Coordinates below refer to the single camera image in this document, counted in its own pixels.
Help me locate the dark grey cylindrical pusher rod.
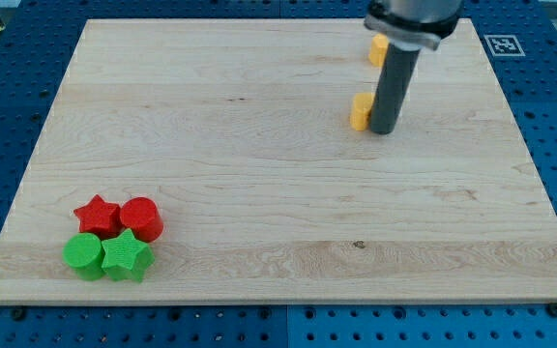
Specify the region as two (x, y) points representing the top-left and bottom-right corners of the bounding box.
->
(369, 43), (420, 135)

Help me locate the yellow heart block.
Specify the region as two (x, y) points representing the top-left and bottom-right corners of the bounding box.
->
(349, 92), (374, 131)

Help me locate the yellow block at rear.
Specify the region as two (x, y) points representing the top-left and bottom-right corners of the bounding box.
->
(368, 34), (389, 68)

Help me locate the white fiducial marker tag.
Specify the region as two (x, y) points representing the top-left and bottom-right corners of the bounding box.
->
(484, 34), (525, 57)

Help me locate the light wooden board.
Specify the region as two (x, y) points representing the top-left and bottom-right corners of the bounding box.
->
(0, 19), (557, 305)

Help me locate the red cylinder block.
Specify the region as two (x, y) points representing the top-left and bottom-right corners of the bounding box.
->
(119, 197), (164, 243)

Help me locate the green star block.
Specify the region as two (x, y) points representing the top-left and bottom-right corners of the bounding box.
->
(102, 228), (155, 282)

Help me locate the red star block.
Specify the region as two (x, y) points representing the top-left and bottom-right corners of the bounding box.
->
(73, 194), (123, 240)

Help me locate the green cylinder block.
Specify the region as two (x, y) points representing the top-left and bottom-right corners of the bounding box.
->
(62, 233), (104, 281)

